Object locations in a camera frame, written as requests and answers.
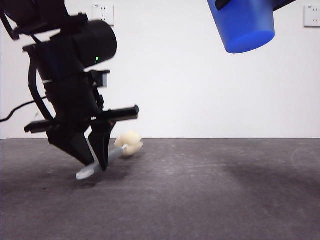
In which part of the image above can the cup brush with sponge head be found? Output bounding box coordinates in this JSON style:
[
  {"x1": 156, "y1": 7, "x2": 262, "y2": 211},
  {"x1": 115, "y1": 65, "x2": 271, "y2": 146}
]
[{"x1": 75, "y1": 130, "x2": 144, "y2": 181}]

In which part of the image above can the blue ribbed plastic cup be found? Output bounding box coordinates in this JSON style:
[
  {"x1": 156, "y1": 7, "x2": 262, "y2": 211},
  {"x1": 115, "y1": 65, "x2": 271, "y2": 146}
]
[{"x1": 206, "y1": 0, "x2": 276, "y2": 54}]

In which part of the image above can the white wall socket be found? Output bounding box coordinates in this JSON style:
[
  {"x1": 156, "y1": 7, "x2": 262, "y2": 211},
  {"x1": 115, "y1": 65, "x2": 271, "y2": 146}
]
[
  {"x1": 92, "y1": 3, "x2": 115, "y2": 27},
  {"x1": 303, "y1": 4, "x2": 320, "y2": 28}
]

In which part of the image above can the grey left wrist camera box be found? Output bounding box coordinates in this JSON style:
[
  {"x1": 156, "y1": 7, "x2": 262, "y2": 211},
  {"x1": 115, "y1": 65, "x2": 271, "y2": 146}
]
[{"x1": 91, "y1": 69, "x2": 111, "y2": 88}]

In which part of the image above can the black cable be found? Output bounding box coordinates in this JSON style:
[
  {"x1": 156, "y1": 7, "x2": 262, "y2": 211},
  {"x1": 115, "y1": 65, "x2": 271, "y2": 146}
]
[{"x1": 0, "y1": 99, "x2": 48, "y2": 123}]

